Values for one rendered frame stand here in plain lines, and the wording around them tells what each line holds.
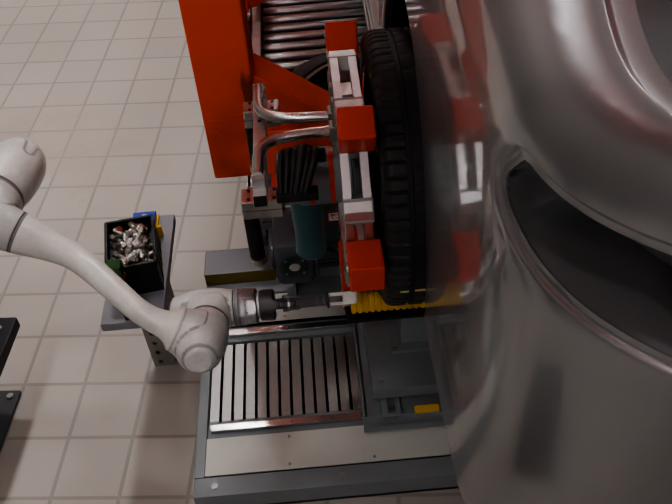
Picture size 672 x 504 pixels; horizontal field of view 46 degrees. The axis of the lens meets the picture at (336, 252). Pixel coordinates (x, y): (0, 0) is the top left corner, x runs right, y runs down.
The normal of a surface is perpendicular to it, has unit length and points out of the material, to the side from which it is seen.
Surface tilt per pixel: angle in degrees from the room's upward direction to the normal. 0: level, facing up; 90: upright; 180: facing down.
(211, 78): 90
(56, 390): 0
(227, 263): 0
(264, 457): 0
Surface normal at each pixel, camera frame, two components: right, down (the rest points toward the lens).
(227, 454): -0.05, -0.71
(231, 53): 0.07, 0.70
